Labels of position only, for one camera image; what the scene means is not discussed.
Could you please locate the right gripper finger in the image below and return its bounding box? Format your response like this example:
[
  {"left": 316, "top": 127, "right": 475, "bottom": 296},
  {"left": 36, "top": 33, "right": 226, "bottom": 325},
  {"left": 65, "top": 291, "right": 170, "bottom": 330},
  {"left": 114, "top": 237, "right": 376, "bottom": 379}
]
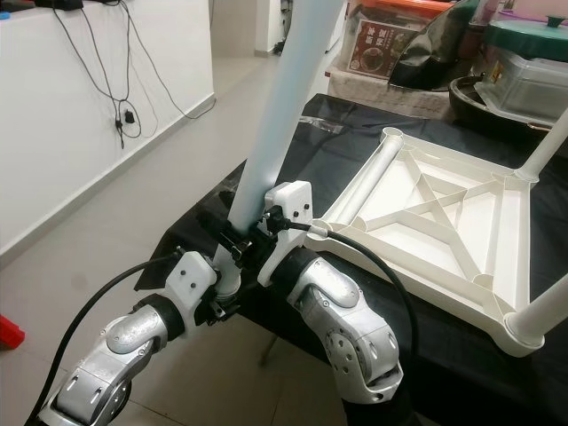
[{"left": 217, "top": 220, "right": 254, "bottom": 256}]

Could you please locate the white plastic children table top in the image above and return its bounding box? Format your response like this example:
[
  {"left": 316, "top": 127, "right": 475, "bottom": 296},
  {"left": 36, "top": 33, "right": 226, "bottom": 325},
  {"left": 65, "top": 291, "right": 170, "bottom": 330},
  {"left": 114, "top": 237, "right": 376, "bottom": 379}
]
[{"left": 306, "top": 127, "right": 553, "bottom": 356}]

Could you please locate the thin metal table leg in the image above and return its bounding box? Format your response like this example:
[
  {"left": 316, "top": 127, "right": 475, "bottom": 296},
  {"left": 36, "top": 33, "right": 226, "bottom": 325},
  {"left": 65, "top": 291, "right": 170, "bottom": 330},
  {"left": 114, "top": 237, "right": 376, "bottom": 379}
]
[{"left": 257, "top": 333, "right": 281, "bottom": 367}]

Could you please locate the red plastic stool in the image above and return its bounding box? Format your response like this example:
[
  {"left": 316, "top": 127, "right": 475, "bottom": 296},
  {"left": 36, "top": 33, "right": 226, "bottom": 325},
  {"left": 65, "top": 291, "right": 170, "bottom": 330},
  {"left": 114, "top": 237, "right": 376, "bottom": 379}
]
[{"left": 0, "top": 315, "right": 26, "bottom": 351}]

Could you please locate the white appliance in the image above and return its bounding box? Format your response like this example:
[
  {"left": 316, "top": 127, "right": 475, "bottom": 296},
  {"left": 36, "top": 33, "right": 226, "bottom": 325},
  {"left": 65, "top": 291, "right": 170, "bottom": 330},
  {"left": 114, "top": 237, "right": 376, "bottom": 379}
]
[{"left": 266, "top": 0, "right": 296, "bottom": 50}]

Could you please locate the storage box with orange lid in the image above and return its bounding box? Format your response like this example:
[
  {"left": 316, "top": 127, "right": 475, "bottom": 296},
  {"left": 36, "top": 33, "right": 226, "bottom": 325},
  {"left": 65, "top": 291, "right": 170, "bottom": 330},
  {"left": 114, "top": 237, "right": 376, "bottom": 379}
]
[{"left": 342, "top": 0, "right": 454, "bottom": 81}]

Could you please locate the black tablecloth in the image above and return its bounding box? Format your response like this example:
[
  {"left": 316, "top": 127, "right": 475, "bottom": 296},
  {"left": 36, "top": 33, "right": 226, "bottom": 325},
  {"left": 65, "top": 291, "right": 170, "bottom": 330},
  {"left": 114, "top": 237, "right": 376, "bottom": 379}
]
[{"left": 138, "top": 93, "right": 568, "bottom": 426}]

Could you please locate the black bag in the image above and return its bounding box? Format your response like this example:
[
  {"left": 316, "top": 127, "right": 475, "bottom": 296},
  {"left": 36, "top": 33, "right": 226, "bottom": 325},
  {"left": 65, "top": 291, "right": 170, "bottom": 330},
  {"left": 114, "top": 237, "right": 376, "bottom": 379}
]
[{"left": 389, "top": 4, "right": 489, "bottom": 90}]

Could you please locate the black router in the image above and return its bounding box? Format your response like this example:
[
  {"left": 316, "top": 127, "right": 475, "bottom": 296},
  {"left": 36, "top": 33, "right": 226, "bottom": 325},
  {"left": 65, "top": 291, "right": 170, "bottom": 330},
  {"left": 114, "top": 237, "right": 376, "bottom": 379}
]
[{"left": 46, "top": 0, "right": 88, "bottom": 12}]

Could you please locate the clear plastic storage bin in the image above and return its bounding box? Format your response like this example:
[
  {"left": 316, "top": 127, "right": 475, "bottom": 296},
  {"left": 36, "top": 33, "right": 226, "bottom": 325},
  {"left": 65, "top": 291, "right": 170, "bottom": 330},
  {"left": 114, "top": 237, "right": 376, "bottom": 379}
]
[{"left": 479, "top": 49, "right": 568, "bottom": 121}]

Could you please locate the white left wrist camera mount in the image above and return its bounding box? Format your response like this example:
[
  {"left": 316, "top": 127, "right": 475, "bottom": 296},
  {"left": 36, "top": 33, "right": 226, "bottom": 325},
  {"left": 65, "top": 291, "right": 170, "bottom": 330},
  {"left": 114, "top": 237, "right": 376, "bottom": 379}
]
[{"left": 165, "top": 251, "right": 220, "bottom": 340}]

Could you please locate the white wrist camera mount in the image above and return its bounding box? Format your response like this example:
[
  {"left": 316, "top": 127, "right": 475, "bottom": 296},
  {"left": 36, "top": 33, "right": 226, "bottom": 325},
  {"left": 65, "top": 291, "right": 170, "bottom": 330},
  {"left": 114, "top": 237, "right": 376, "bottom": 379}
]
[
  {"left": 165, "top": 251, "right": 220, "bottom": 340},
  {"left": 257, "top": 180, "right": 314, "bottom": 287}
]

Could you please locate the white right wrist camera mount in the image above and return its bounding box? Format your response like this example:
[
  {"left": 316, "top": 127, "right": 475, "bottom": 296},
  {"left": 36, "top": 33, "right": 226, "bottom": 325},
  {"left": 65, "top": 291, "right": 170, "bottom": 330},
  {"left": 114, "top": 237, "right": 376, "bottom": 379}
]
[{"left": 257, "top": 180, "right": 314, "bottom": 287}]

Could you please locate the black wall cable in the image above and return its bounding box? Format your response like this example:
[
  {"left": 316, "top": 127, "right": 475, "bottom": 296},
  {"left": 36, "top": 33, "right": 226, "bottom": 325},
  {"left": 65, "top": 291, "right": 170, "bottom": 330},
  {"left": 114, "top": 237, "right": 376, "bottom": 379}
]
[{"left": 53, "top": 4, "right": 218, "bottom": 150}]

